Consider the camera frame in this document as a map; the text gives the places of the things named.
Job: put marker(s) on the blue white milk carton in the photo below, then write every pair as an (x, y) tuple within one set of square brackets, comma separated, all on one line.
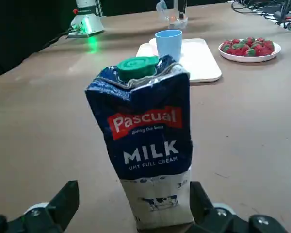
[(145, 145)]

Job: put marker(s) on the white rectangular tray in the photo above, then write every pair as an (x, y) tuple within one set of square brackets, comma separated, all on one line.
[(201, 63)]

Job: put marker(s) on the clear plastic egg box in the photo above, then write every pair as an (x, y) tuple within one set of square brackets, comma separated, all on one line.
[(174, 23)]

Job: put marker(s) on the brown egg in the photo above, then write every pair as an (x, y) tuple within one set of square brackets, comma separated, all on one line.
[(172, 17)]

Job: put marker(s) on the blue plastic cup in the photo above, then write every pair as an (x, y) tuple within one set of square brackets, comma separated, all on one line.
[(168, 44)]

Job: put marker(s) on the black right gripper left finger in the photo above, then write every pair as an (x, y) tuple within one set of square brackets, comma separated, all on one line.
[(38, 216)]

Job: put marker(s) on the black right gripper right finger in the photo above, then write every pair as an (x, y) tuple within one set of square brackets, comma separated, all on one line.
[(220, 218)]

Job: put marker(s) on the white plate of strawberries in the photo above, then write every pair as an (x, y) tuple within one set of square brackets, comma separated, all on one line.
[(249, 55)]

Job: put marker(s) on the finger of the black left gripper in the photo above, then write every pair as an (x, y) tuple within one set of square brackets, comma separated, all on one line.
[(182, 9)]

